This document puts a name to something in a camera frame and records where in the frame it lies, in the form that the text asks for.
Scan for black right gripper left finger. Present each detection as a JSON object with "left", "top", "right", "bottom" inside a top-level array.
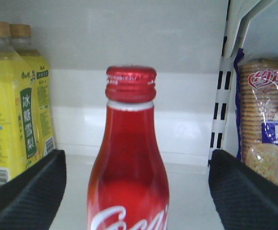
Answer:
[{"left": 0, "top": 150, "right": 67, "bottom": 230}]

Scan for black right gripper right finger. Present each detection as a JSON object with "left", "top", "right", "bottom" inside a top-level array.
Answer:
[{"left": 208, "top": 149, "right": 278, "bottom": 230}]

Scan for red coca cola bottle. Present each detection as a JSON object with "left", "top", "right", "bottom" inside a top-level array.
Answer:
[{"left": 87, "top": 65, "right": 170, "bottom": 230}]

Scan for yellow pear tea bottle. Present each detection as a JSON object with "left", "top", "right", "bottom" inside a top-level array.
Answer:
[
  {"left": 10, "top": 24, "right": 55, "bottom": 157},
  {"left": 0, "top": 22, "right": 43, "bottom": 186}
]

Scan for round biscuit package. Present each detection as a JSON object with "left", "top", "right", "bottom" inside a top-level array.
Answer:
[{"left": 233, "top": 48, "right": 278, "bottom": 186}]

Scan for white metal shelf unit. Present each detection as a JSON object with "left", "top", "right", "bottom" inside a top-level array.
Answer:
[{"left": 0, "top": 0, "right": 278, "bottom": 230}]

